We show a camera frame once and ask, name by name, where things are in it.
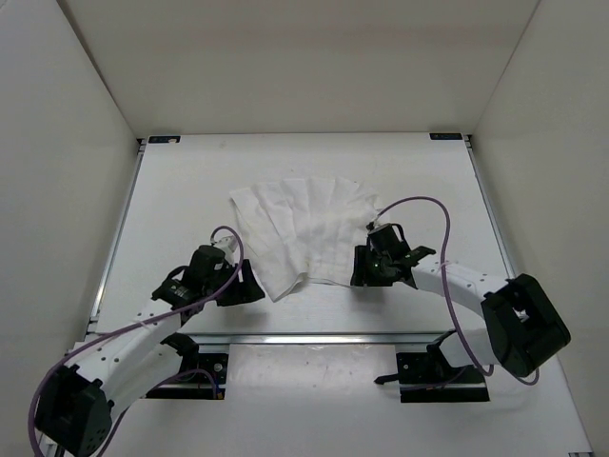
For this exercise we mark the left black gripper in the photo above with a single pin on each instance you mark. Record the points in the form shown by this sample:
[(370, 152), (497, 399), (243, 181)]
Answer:
[(247, 289)]

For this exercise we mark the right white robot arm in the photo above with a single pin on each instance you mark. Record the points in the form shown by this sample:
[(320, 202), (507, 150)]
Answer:
[(522, 329)]

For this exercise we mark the left blue corner label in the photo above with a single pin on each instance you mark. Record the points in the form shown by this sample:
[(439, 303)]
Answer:
[(164, 139)]

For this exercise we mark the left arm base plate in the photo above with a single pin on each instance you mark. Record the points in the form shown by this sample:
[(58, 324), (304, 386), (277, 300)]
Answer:
[(204, 378)]

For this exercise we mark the right blue corner label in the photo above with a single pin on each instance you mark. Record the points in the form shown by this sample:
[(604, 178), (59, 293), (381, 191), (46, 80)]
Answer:
[(445, 136)]

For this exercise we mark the white pleated skirt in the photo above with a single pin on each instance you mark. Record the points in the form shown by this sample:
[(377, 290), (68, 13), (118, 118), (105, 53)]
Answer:
[(303, 229)]

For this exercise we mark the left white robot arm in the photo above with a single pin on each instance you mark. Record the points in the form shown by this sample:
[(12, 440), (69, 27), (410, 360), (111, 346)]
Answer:
[(82, 399)]

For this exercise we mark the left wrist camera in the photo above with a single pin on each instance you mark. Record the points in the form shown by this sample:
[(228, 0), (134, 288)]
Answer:
[(228, 245)]

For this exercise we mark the aluminium front rail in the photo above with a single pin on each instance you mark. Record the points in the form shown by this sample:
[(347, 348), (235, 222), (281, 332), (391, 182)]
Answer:
[(315, 339)]

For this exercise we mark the blue corner label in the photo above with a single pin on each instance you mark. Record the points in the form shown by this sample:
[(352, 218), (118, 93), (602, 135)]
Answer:
[(445, 136), (164, 139)]

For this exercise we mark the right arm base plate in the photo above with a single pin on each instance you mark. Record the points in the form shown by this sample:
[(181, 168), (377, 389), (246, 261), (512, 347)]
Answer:
[(423, 381)]

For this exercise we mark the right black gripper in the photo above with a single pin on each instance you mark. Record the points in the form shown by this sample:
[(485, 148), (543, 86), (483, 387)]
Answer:
[(362, 275)]

